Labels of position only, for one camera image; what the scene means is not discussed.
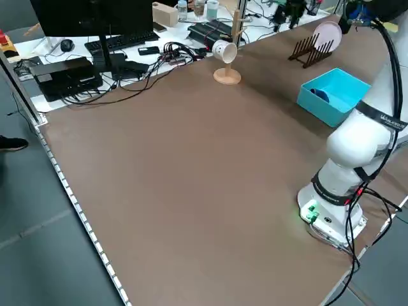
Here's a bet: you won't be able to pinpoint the finned power supply unit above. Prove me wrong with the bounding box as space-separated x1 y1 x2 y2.
187 19 234 44

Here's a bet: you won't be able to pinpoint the white mug with black handle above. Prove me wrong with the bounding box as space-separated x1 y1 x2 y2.
211 39 238 64

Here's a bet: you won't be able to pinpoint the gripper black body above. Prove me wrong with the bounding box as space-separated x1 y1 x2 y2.
284 0 307 17

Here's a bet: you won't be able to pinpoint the red emergency stop button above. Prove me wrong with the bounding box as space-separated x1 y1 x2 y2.
0 30 17 60

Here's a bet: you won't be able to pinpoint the black USB cable bundle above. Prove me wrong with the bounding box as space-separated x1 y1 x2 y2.
152 41 205 69

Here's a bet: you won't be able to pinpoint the black keyboard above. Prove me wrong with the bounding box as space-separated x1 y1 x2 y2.
84 31 160 54

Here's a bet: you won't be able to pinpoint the cyan plastic box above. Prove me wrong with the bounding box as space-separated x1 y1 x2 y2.
296 68 372 128

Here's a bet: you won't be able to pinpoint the drinking glass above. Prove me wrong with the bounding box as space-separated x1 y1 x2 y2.
193 0 207 18

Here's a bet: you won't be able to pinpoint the black computer monitor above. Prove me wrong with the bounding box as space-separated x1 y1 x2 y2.
29 0 155 73

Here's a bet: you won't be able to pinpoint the black box computer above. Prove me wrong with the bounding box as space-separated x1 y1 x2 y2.
30 56 104 103

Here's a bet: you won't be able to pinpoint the person's shoe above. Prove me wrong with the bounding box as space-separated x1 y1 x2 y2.
0 135 29 152

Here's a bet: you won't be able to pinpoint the long black cable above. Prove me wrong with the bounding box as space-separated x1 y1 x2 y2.
62 60 166 108

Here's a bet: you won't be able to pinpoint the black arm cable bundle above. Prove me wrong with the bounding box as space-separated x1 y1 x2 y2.
337 12 403 303

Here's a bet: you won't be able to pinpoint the pink round plate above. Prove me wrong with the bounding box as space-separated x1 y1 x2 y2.
312 20 344 54

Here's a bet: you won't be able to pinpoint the blue square rag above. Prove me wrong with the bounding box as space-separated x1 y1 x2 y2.
348 2 364 22
310 88 333 103

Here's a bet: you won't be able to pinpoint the aluminium frame post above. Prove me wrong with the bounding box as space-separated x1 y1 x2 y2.
0 50 49 128
237 0 249 42

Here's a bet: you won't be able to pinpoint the pale teal cup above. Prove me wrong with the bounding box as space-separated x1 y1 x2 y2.
206 0 220 19

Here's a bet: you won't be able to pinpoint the dark wooden dish rack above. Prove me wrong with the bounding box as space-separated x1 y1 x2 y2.
288 34 334 69

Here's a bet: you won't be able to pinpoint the wooden mug stand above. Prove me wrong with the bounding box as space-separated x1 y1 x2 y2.
212 6 252 86

